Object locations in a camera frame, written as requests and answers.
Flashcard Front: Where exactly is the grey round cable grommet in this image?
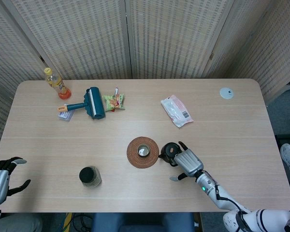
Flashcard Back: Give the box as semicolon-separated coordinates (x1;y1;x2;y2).
219;87;234;100

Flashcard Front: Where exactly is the blue seat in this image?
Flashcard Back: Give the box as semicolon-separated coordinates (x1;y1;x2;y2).
91;212;196;232

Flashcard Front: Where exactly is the round woven rattan coaster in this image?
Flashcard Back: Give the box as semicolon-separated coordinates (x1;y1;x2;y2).
126;136;160;169

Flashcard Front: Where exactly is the grey-green trouser leg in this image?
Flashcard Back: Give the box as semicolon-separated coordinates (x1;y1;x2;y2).
0;214;43;232

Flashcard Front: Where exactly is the white pink plastic package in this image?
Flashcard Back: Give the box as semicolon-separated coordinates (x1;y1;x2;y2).
160;95;194;129

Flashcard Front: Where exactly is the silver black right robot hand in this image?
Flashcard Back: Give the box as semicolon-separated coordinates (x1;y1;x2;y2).
169;141;204;182

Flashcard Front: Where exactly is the black floor platform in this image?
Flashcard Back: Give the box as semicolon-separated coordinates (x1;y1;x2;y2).
275;133;290;148

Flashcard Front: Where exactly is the teal lint roller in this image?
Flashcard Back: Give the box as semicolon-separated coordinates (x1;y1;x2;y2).
57;87;106;121

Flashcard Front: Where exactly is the orange drink bottle yellow cap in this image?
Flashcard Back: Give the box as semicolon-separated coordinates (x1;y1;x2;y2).
43;67;72;100

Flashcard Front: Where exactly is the glass jar with black lid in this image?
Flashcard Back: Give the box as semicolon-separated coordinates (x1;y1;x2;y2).
79;165;102;188

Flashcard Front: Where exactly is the yellow black striped strip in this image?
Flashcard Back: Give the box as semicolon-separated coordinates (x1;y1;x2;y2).
62;212;73;232

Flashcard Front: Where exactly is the woven folding screen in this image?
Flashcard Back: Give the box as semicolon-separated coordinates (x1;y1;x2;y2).
0;0;290;167

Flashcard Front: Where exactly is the black teapot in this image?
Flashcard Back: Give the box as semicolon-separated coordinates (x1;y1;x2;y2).
159;142;182;167

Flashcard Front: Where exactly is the green snack bag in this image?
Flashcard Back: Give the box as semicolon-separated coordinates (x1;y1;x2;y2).
101;88;126;113

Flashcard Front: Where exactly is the small clear plastic box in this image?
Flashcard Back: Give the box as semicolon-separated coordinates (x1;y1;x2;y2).
58;110;74;121

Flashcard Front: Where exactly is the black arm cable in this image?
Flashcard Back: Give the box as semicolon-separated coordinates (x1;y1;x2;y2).
214;184;251;232

